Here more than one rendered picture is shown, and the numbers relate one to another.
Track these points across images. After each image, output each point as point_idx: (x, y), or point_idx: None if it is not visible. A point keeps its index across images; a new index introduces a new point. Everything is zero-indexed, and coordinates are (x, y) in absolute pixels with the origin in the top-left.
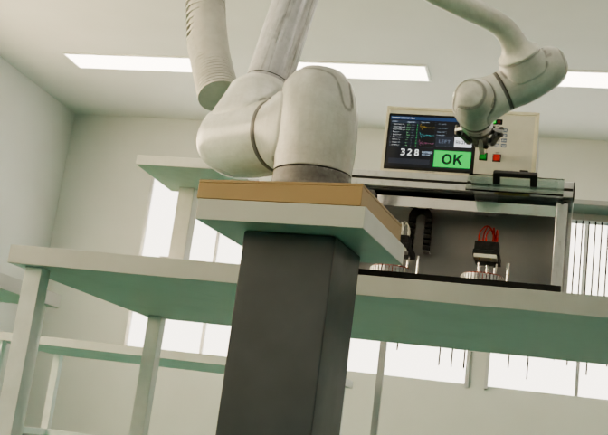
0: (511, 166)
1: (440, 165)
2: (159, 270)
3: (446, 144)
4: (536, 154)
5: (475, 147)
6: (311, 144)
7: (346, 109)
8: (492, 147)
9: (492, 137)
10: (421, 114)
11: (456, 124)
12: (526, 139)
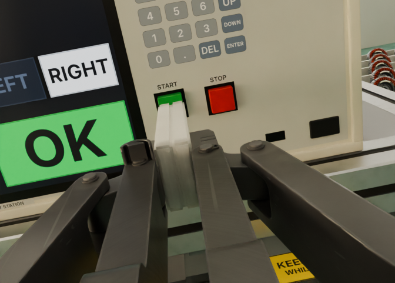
0: (280, 117)
1: (30, 175)
2: None
3: (17, 93)
4: (360, 50)
5: (133, 79)
6: None
7: None
8: (197, 63)
9: (291, 219)
10: None
11: None
12: None
